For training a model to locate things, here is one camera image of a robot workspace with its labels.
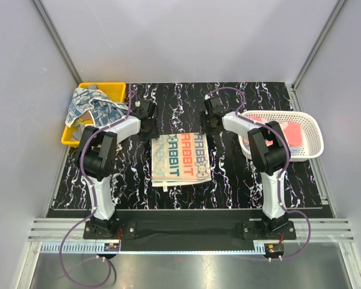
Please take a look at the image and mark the colourful rabbit text towel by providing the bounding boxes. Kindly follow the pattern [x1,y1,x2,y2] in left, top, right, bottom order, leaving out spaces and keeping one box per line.
[151,133,212,190]

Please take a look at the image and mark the pink rabbit towel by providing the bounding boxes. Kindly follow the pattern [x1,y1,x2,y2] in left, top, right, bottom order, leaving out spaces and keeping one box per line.
[242,116,303,149]

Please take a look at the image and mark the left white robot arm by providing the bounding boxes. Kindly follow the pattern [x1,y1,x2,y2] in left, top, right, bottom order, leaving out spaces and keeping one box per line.
[76,100,159,238]

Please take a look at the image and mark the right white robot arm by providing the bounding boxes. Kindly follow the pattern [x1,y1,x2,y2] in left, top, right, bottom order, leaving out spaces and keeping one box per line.
[200,96,291,239]

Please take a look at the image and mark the blue patterned towel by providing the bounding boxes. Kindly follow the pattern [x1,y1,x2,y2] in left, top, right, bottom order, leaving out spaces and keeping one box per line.
[65,88,128,127]

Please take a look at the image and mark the yellow plastic bin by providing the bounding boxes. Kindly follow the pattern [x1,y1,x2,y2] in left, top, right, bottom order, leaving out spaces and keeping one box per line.
[61,82,126,148]

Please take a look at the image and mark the small cloths in bin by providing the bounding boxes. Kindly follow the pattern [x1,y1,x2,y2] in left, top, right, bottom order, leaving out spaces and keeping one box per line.
[69,114,93,141]

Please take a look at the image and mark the white perforated plastic basket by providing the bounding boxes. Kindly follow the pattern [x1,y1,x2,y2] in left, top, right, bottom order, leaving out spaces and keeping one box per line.
[242,110,324,162]

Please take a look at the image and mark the left controller board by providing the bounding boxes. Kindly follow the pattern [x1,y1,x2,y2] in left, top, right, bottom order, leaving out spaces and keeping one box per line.
[104,243,120,252]

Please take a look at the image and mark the controller board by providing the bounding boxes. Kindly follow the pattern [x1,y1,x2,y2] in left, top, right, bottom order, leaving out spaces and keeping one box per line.
[265,243,285,255]
[104,243,120,252]

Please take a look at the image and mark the right controller board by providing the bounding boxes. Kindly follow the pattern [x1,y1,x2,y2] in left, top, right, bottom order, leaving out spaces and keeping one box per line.
[265,243,285,255]

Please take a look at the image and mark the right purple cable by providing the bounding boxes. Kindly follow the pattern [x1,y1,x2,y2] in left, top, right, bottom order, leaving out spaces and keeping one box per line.
[205,87,313,261]

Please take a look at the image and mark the purple cable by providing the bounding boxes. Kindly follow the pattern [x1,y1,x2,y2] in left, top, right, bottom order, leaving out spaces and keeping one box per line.
[59,83,141,286]
[205,87,313,261]

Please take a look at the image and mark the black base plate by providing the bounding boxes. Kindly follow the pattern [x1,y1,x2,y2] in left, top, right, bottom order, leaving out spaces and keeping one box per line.
[83,209,297,255]

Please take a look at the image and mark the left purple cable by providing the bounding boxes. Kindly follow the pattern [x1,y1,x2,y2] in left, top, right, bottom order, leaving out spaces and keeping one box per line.
[59,83,141,286]

